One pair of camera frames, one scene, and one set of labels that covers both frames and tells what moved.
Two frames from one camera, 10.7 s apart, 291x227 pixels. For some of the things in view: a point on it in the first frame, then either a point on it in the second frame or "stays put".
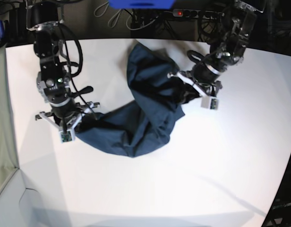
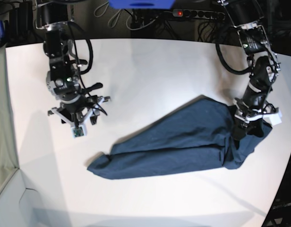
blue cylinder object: x=1 y=28 stays put
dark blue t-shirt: x=143 y=124 → x=198 y=136
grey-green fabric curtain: x=5 y=164 stays put
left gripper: x=203 y=76 → x=247 y=120
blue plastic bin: x=144 y=4 stays put
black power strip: x=207 y=14 stays put
